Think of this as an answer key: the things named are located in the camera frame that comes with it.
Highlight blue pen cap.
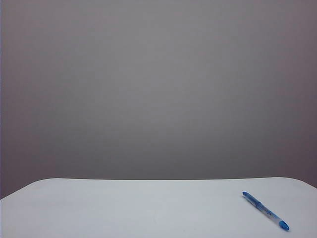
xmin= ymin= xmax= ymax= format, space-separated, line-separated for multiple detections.
xmin=242 ymin=191 xmax=264 ymax=210

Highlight clear blue ballpoint pen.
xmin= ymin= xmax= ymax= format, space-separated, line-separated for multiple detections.
xmin=257 ymin=202 xmax=291 ymax=232

